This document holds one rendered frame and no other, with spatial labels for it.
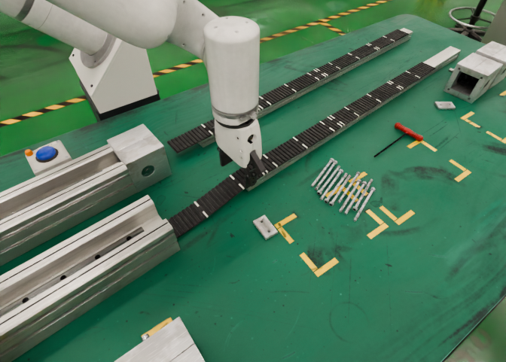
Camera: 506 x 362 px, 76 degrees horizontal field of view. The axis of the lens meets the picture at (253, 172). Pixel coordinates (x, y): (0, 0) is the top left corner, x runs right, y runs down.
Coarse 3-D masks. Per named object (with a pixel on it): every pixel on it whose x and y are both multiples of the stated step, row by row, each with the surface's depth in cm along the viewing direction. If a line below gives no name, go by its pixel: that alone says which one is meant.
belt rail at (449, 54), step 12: (456, 48) 114; (432, 60) 109; (444, 60) 109; (432, 72) 108; (396, 96) 100; (372, 108) 94; (336, 132) 87; (300, 156) 81; (276, 168) 77; (264, 180) 77
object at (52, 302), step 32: (96, 224) 59; (128, 224) 61; (160, 224) 59; (64, 256) 55; (96, 256) 58; (128, 256) 55; (160, 256) 61; (0, 288) 51; (32, 288) 55; (64, 288) 51; (96, 288) 55; (0, 320) 48; (32, 320) 49; (64, 320) 54; (0, 352) 49
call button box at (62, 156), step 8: (48, 144) 77; (56, 144) 77; (56, 152) 75; (64, 152) 75; (32, 160) 73; (40, 160) 73; (48, 160) 73; (56, 160) 73; (64, 160) 74; (32, 168) 72; (40, 168) 72; (48, 168) 72
